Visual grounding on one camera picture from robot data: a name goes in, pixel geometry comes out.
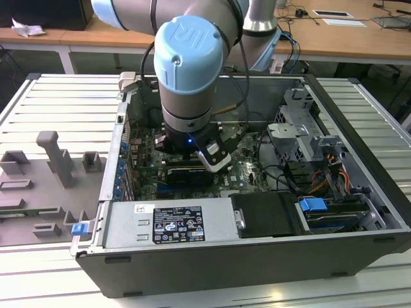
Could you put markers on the grey parts rack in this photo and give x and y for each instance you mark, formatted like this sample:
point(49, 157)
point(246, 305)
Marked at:
point(38, 192)

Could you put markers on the black computer mouse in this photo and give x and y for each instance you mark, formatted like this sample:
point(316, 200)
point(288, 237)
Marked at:
point(301, 13)

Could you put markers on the green RAM stick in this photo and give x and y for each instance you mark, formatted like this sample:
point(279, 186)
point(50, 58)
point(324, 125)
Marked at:
point(19, 212)

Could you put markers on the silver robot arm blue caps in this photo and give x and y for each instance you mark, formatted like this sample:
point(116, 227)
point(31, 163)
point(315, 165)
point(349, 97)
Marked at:
point(189, 57)

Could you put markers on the white power adapter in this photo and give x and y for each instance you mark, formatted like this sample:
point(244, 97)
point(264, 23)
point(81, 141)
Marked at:
point(276, 66)

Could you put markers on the silver power supply with label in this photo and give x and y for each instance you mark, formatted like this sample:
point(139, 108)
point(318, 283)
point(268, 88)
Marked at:
point(128, 224)

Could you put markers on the pale blue teach pendant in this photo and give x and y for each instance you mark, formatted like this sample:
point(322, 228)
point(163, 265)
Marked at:
point(266, 54)

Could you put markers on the crumpled white paper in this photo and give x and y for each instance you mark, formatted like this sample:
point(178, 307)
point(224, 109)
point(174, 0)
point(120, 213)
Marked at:
point(27, 29)

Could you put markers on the silver metal drive cage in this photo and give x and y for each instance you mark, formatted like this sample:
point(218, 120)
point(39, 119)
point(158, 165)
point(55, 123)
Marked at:
point(289, 131)

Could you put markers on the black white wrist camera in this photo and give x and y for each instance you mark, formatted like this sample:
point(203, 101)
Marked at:
point(213, 157)

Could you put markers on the black silver PC case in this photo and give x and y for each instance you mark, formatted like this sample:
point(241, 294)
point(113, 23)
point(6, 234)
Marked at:
point(224, 272)

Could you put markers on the blue plastic case latch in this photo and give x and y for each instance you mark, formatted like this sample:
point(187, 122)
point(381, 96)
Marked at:
point(78, 229)

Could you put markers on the white flat desk plate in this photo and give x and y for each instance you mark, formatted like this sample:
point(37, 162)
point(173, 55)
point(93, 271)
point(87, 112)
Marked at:
point(343, 22)

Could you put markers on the hard disk in blue carrier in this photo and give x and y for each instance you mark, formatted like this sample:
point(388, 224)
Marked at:
point(313, 204)

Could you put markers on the black plastic shroud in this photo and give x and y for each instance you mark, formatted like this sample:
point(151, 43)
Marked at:
point(263, 215)

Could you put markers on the green motherboard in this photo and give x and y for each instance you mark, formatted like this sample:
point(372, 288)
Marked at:
point(244, 179)

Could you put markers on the black box on desk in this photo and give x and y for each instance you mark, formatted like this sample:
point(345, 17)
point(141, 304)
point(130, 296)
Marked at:
point(48, 13)

